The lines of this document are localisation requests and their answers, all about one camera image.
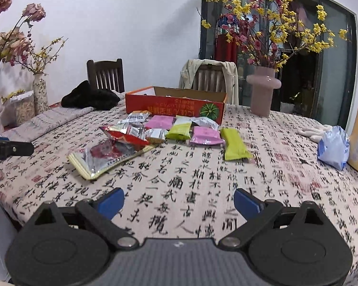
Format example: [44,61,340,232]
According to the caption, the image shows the white gloves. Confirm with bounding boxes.
[298,124,334,143]

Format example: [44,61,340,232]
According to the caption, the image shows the pink snack packet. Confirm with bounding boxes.
[190,126,224,147]
[144,115,177,130]

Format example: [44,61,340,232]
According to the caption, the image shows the thin yellow red flower branches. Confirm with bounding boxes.
[6,36,69,75]

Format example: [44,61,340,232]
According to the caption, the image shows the brown wooden chair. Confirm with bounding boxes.
[194,64,227,91]

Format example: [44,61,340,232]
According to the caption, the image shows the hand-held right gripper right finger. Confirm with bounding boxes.
[219,188,332,251]

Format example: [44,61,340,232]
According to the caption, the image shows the pink vase yellow blossoms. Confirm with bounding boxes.
[198,0,358,123]

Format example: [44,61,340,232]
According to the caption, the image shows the gold edged foil snack packet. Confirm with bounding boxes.
[68,143,159,181]

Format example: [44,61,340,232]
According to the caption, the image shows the red cardboard box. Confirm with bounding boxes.
[125,86,228,125]

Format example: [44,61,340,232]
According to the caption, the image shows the blue white plastic bag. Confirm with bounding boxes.
[317,125,350,171]

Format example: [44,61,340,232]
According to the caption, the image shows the small white snack packet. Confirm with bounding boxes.
[117,119,138,132]
[128,125,147,141]

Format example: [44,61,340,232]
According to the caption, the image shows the grey patterned cloth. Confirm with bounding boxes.
[0,106,97,143]

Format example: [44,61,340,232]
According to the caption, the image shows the long green snack packet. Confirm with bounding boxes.
[220,127,254,161]

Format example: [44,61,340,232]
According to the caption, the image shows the red hanging garment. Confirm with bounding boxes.
[213,16,237,61]

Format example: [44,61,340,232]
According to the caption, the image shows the orange cracker packet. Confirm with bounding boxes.
[128,110,152,123]

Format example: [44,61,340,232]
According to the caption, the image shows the red snack packet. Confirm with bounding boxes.
[99,125,151,147]

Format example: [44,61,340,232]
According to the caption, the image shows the grey silver snack packet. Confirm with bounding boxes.
[191,116,220,132]

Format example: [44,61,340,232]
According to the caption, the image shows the chair with beige jacket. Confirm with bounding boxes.
[179,59,240,105]

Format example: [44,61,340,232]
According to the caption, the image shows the small silver candy packets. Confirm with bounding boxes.
[145,128,169,144]

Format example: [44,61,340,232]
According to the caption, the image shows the small floral pattern vase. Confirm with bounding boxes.
[32,73,49,115]

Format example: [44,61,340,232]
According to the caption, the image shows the dried pink roses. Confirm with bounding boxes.
[0,0,47,73]

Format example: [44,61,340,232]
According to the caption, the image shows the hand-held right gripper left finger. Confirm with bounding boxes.
[31,188,140,251]

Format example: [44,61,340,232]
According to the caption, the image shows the black cloth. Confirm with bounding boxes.
[61,81,121,111]

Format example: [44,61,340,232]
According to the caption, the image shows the clear plastic container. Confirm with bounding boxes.
[0,90,36,126]

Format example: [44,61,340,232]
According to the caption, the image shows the yellow and pink blossom branches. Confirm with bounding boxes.
[196,0,350,72]

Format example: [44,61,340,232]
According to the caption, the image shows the yellow flower sprig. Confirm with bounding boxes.
[1,89,26,102]

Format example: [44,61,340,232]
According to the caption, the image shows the dark wooden chair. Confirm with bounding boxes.
[87,58,125,93]

